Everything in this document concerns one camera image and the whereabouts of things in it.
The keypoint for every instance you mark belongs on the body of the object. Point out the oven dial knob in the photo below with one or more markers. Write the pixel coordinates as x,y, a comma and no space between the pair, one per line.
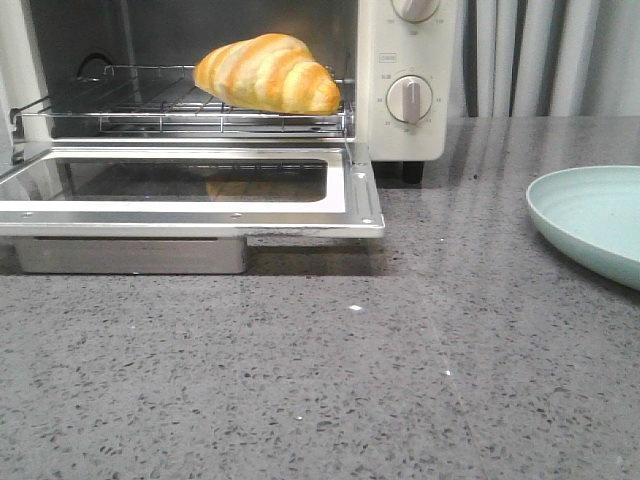
409,99
415,11

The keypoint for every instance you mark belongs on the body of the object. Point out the light green round plate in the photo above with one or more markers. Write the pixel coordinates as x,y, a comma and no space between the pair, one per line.
591,214

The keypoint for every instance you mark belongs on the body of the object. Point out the oven glass door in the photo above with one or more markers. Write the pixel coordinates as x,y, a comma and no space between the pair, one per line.
179,189

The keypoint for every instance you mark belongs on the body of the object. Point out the lower oven dial knob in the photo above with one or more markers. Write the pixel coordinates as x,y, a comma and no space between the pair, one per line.
409,99

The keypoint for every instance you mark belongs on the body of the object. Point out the metal wire oven rack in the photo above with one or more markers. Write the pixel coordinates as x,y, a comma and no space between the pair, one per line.
130,101

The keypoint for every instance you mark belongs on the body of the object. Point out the grey curtain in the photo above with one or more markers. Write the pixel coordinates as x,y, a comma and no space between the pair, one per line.
545,58

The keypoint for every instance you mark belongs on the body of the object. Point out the striped orange bread roll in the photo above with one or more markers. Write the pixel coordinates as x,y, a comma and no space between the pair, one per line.
272,72

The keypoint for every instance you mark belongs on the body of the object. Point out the upper oven dial knob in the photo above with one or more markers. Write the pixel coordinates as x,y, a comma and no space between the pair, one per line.
415,11

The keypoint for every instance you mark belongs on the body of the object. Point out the oven door handle bar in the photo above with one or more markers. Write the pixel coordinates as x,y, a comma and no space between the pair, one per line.
131,256

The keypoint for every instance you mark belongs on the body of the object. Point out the white toaster oven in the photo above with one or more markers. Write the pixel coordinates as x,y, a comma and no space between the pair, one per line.
46,44

